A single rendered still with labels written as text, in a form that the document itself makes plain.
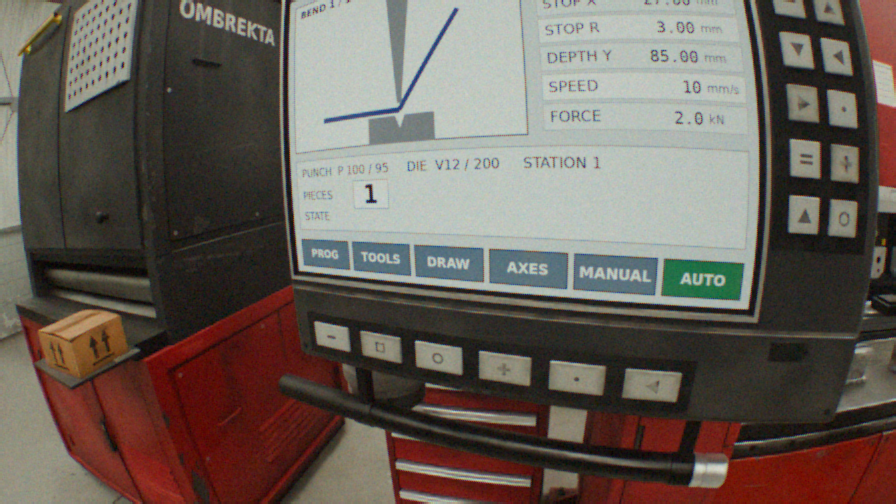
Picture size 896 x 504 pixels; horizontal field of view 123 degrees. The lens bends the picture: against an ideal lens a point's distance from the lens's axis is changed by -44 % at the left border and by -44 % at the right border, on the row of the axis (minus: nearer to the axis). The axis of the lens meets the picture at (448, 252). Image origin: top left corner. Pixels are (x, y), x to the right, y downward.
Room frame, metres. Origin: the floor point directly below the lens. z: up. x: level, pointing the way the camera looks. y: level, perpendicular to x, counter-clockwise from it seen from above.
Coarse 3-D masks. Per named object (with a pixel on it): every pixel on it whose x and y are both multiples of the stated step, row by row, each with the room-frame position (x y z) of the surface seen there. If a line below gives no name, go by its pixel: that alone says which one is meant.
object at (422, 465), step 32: (448, 416) 1.06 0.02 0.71; (480, 416) 1.04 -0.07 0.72; (512, 416) 1.01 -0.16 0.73; (544, 416) 1.00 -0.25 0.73; (416, 448) 1.11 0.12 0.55; (448, 448) 1.08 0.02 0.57; (416, 480) 1.11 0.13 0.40; (448, 480) 1.08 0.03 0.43; (480, 480) 1.03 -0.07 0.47; (512, 480) 1.01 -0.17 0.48
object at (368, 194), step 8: (360, 184) 0.31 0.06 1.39; (368, 184) 0.31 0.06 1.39; (376, 184) 0.31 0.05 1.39; (384, 184) 0.30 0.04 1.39; (360, 192) 0.31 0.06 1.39; (368, 192) 0.31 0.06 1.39; (376, 192) 0.31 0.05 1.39; (384, 192) 0.30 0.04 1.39; (360, 200) 0.31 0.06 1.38; (368, 200) 0.31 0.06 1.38; (376, 200) 0.31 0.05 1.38; (384, 200) 0.30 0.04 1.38; (360, 208) 0.31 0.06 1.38; (368, 208) 0.31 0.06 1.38; (376, 208) 0.31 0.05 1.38; (384, 208) 0.30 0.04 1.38
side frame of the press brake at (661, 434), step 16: (592, 416) 1.18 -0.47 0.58; (608, 416) 0.81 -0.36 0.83; (624, 416) 0.61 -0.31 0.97; (640, 416) 0.60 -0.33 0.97; (592, 432) 1.10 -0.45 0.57; (608, 432) 0.77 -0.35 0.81; (624, 432) 0.61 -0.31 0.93; (640, 432) 0.60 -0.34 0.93; (656, 432) 0.59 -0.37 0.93; (672, 432) 0.58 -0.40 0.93; (704, 432) 0.56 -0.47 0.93; (720, 432) 0.55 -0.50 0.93; (736, 432) 0.54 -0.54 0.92; (640, 448) 0.59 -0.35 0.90; (656, 448) 0.58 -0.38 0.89; (672, 448) 0.58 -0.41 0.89; (704, 448) 0.56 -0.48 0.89; (720, 448) 0.55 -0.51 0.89; (592, 480) 0.89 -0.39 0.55; (608, 480) 0.64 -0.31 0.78; (624, 480) 0.60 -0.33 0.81; (592, 496) 0.82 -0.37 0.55; (608, 496) 0.61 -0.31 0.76; (624, 496) 0.60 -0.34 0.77; (640, 496) 0.59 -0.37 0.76; (656, 496) 0.58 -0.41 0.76; (672, 496) 0.57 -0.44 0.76; (688, 496) 0.56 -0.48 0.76; (704, 496) 0.55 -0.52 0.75
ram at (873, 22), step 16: (864, 0) 0.61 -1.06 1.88; (880, 0) 0.59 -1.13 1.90; (864, 16) 0.61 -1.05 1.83; (880, 16) 0.59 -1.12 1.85; (880, 32) 0.60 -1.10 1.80; (880, 48) 0.60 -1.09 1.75; (880, 112) 0.61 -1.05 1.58; (880, 128) 0.61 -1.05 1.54; (880, 144) 0.61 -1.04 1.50; (880, 160) 0.62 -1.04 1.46; (880, 176) 0.62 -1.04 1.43; (880, 208) 0.61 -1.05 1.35
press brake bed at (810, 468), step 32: (736, 448) 0.62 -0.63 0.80; (768, 448) 0.59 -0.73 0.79; (800, 448) 0.57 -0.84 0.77; (832, 448) 0.53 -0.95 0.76; (864, 448) 0.49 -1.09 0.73; (736, 480) 0.61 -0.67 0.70; (768, 480) 0.58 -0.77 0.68; (800, 480) 0.55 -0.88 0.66; (832, 480) 0.51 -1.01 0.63; (864, 480) 0.47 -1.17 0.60
